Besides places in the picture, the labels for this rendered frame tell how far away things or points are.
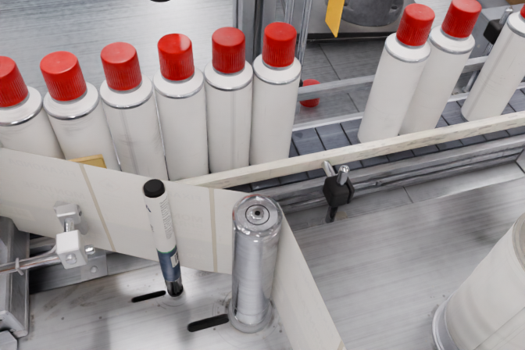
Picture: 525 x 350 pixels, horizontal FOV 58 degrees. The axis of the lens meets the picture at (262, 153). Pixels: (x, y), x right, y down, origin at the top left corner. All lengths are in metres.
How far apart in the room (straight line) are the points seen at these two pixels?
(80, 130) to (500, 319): 0.40
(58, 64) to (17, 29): 0.53
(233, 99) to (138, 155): 0.12
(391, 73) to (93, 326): 0.42
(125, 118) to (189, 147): 0.09
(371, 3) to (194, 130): 0.50
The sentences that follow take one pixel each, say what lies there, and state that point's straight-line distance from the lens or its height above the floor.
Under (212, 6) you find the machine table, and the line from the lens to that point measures 0.98.
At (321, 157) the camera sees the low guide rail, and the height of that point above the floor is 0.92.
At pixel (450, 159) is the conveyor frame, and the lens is 0.71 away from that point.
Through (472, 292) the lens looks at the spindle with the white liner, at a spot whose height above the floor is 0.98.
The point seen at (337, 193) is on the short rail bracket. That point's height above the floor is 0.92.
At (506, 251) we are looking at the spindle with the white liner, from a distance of 0.41.
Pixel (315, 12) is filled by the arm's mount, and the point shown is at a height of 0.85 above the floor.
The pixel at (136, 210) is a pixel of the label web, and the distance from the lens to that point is 0.43.
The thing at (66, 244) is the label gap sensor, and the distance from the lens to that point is 0.43.
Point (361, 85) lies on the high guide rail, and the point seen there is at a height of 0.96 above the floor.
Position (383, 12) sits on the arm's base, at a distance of 0.93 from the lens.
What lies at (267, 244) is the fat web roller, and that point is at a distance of 0.36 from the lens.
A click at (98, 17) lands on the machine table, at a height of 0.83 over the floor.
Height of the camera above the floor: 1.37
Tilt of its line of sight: 50 degrees down
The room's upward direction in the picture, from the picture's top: 5 degrees clockwise
